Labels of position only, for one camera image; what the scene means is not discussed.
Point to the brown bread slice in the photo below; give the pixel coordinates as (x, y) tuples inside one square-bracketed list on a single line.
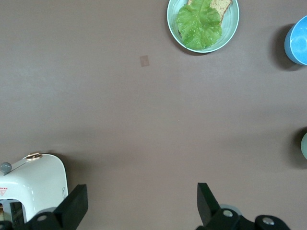
[(221, 6)]

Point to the light green bowl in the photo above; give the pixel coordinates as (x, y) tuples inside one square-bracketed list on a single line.
[(304, 145)]

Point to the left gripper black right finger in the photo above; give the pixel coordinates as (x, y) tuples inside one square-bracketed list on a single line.
[(208, 210)]

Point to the green lettuce leaf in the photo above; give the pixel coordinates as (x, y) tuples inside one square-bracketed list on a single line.
[(199, 26)]

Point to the blue bowl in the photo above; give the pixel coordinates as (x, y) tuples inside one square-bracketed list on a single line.
[(298, 40)]

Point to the white toaster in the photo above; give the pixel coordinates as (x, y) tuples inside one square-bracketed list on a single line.
[(43, 182)]

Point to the light green plate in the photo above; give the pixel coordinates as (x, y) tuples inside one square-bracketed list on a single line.
[(231, 28)]

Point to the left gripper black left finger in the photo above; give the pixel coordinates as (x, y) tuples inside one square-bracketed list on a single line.
[(72, 206)]

